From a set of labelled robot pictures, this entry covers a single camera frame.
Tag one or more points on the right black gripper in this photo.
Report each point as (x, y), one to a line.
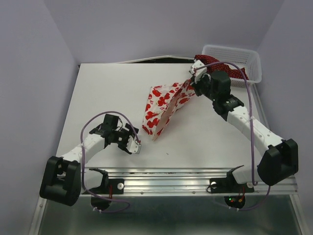
(205, 77)

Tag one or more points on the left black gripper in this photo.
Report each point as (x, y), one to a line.
(130, 132)

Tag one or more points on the white red poppy skirt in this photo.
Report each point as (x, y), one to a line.
(163, 101)

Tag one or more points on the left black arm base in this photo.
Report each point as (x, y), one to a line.
(97, 183)

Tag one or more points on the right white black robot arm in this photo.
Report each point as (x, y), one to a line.
(279, 156)

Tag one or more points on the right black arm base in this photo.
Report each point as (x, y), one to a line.
(235, 194)

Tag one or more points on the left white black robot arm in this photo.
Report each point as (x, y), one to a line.
(66, 177)

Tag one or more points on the dark red dotted skirt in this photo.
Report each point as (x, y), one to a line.
(205, 59)

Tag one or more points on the white table board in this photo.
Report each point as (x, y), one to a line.
(196, 137)

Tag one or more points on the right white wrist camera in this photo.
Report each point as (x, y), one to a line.
(197, 70)

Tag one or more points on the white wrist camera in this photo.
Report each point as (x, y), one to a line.
(197, 70)
(133, 146)

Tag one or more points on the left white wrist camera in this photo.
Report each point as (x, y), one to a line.
(133, 146)

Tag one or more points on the aluminium rail frame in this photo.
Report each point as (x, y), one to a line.
(175, 201)

